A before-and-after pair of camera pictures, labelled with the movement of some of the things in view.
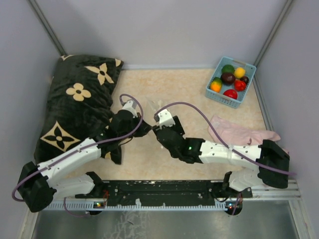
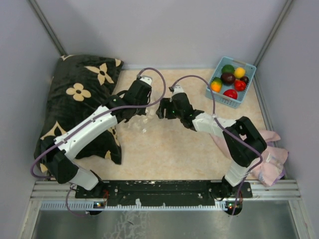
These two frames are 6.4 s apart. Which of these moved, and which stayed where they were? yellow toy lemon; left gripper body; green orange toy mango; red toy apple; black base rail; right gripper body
Moved: right gripper body; left gripper body
Stayed: green orange toy mango; black base rail; yellow toy lemon; red toy apple
